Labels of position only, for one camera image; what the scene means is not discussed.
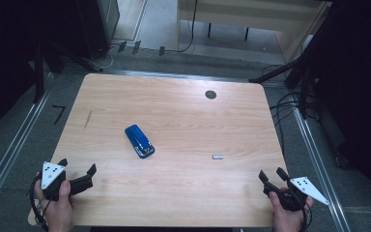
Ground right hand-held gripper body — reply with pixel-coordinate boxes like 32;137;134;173
263;176;330;213

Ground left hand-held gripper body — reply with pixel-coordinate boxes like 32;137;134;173
41;161;95;201

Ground blue stapler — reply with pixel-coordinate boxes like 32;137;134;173
124;124;156;160

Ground person's right hand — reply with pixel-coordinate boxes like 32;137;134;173
269;191;315;232

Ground person's left hand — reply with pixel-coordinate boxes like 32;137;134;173
34;179;75;232

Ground black metal stand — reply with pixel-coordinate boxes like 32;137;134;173
32;38;104;104
248;30;337;121

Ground dark cabinet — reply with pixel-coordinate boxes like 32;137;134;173
75;0;121;61

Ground light wooden bench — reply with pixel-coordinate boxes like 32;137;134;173
175;0;333;64

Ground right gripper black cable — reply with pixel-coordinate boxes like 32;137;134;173
299;199;313;230

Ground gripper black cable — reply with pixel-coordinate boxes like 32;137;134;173
28;175;50;232
299;199;313;230

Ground metal floor rail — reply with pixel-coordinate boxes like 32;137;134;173
0;72;56;223
292;107;353;232
61;68;286;85

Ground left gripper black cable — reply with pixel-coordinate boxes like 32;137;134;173
28;175;50;232

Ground bundle of black floor cables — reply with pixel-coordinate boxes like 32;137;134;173
261;63;321;157

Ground white floor cable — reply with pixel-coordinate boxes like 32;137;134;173
101;43;121;71

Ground thin black hanging cable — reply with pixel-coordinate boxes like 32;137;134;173
164;0;199;54

